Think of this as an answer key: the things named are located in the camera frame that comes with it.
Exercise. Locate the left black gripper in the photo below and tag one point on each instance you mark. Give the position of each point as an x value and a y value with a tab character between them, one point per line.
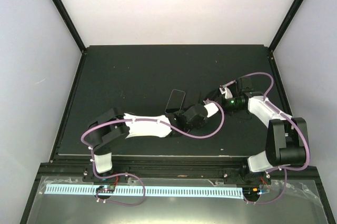
203	123

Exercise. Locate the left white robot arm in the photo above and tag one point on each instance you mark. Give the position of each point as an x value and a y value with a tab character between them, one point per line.
109	131

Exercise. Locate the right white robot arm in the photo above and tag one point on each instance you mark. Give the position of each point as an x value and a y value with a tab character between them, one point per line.
287	137

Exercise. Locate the right small circuit board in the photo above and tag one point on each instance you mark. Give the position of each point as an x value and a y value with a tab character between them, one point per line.
258	191

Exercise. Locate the small green circuit board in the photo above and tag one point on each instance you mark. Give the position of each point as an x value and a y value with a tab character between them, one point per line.
105	189

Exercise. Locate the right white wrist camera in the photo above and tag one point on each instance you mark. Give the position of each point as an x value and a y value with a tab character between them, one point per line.
226	91

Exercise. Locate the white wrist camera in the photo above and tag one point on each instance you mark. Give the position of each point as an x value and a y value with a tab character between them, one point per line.
211	108
226	91

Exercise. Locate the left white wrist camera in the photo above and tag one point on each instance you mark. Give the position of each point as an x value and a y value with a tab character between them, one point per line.
211	108

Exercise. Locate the white slotted cable duct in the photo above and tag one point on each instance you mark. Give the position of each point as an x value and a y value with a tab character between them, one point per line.
148	191

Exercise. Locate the right black frame post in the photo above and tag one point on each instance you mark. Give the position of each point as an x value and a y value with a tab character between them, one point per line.
291	13

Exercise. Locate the black frame post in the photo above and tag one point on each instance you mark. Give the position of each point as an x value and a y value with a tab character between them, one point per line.
69	24
291	13

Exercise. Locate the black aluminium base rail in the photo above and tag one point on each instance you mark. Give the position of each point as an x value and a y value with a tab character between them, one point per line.
231	172

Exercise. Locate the left black frame post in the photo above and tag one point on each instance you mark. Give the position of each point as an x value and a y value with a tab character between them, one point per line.
69	24

